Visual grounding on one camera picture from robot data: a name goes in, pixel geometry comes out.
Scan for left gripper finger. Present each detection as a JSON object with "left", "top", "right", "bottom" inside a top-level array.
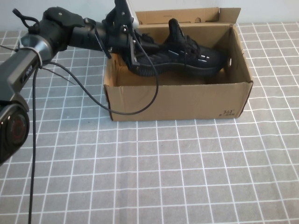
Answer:
[
  {"left": 136, "top": 34, "right": 161, "bottom": 50},
  {"left": 133, "top": 61, "right": 147, "bottom": 72}
]

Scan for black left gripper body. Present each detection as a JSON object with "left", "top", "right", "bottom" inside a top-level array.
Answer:
[{"left": 102, "top": 6, "right": 141, "bottom": 69}]

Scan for black knit sneaker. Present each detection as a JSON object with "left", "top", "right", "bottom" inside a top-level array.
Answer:
[{"left": 126, "top": 18, "right": 225, "bottom": 77}]

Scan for brown cardboard shoe box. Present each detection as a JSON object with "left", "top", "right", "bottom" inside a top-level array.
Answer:
[{"left": 104, "top": 7, "right": 254, "bottom": 122}]

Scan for black zip tie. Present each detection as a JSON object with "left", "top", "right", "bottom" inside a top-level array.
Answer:
[
  {"left": 94, "top": 22, "right": 112, "bottom": 59},
  {"left": 41, "top": 66, "right": 76, "bottom": 86}
]

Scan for white zip tie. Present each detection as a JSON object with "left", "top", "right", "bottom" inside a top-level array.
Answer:
[{"left": 17, "top": 41, "right": 44, "bottom": 70}]

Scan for grey white-grid tablecloth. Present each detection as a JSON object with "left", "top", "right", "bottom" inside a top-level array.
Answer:
[{"left": 0, "top": 22, "right": 299, "bottom": 224}]

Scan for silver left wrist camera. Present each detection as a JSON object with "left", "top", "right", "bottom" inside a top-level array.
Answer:
[{"left": 114, "top": 0, "right": 139, "bottom": 27}]

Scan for long black camera cable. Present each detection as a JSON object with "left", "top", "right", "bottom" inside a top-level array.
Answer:
[{"left": 28, "top": 38, "right": 160, "bottom": 224}]

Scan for short black elbow cable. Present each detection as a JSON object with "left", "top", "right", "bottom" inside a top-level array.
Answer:
[{"left": 13, "top": 8, "right": 41, "bottom": 32}]

